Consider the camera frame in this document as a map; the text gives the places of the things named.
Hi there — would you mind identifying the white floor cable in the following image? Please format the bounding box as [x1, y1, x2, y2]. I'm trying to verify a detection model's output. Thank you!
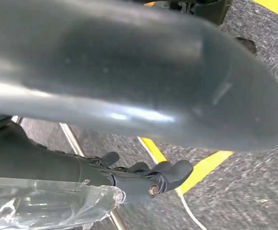
[137, 136, 208, 230]

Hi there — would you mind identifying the clear plastic film cover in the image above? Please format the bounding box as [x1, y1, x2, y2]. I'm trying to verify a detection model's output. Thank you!
[0, 176, 126, 230]

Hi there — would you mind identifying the stainless steel workbench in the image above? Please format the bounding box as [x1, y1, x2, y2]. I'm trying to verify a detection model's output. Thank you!
[11, 115, 128, 230]

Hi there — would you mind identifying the yellow tape square outline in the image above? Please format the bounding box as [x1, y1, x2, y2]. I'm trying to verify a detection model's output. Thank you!
[139, 0, 278, 196]

